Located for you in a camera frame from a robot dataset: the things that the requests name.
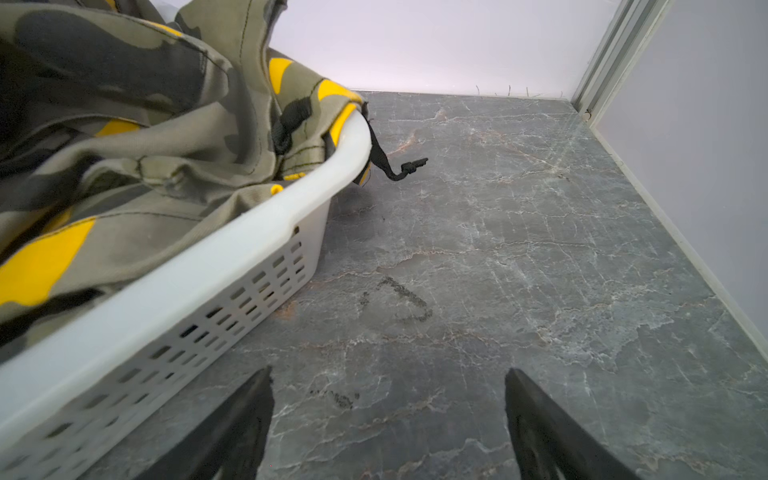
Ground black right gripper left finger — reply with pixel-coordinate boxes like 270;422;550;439
137;366;275;479

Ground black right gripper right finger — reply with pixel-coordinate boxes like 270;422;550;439
505;368;638;479

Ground aluminium frame corner post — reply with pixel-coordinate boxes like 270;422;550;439
571;0;670;125

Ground white plastic laundry basket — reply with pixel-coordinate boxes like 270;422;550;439
1;111;371;479

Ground camouflage yellow green trousers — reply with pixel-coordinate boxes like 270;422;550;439
0;0;430;365

